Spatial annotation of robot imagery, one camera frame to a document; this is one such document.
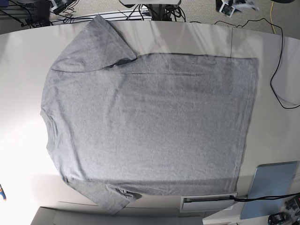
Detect white box with circuit board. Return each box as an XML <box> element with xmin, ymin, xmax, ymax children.
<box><xmin>219</xmin><ymin>2</ymin><xmax>235</xmax><ymax>17</ymax></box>

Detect black device bottom right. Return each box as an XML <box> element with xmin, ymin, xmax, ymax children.
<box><xmin>268</xmin><ymin>212</ymin><xmax>291</xmax><ymax>225</ymax></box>

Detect yellow cable on floor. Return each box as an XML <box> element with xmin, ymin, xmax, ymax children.
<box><xmin>269</xmin><ymin>0</ymin><xmax>278</xmax><ymax>35</ymax></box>

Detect grey-blue flat panel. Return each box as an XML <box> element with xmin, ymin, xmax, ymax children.
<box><xmin>240</xmin><ymin>161</ymin><xmax>297</xmax><ymax>220</ymax></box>

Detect blue orange tool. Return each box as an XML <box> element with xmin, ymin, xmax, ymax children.
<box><xmin>0</xmin><ymin>185</ymin><xmax>7</xmax><ymax>201</ymax></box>

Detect black cable from tray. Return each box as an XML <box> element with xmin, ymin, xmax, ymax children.
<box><xmin>231</xmin><ymin>192</ymin><xmax>300</xmax><ymax>203</ymax></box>

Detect black cable on table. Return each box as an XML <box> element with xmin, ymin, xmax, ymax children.
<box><xmin>214</xmin><ymin>18</ymin><xmax>300</xmax><ymax>109</ymax></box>

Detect grey T-shirt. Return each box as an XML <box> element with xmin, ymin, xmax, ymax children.
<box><xmin>41</xmin><ymin>16</ymin><xmax>258</xmax><ymax>215</ymax></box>

